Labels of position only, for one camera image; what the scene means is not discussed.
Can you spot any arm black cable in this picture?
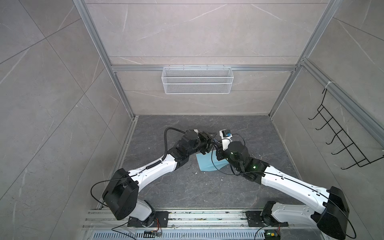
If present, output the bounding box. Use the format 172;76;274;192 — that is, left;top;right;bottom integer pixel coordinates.
209;133;357;240
143;127;187;172

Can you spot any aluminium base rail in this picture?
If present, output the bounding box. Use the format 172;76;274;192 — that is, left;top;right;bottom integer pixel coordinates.
77;209;330;240

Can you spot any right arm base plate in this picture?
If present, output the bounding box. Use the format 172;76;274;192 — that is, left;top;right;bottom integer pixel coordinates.
245;211;289;227

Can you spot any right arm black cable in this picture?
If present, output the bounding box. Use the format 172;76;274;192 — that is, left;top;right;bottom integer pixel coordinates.
209;133;357;240

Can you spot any white wire mesh basket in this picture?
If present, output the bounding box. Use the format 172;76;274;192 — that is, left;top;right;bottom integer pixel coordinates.
162;67;234;95

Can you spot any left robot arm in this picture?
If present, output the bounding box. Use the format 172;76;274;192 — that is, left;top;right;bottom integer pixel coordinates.
102;128;216;222

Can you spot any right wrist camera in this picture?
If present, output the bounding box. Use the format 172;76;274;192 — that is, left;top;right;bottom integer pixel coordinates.
219;129;233;151

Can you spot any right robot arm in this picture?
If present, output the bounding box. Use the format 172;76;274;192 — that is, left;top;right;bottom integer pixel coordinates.
214;139;350;240

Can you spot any black wire hook rack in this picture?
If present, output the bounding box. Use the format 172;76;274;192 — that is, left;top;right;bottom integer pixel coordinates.
308;89;384;170

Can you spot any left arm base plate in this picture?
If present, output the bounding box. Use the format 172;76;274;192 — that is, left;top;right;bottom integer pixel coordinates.
127;211;169;228

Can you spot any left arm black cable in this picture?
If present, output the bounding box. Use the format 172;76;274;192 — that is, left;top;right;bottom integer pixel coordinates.
143;127;187;172

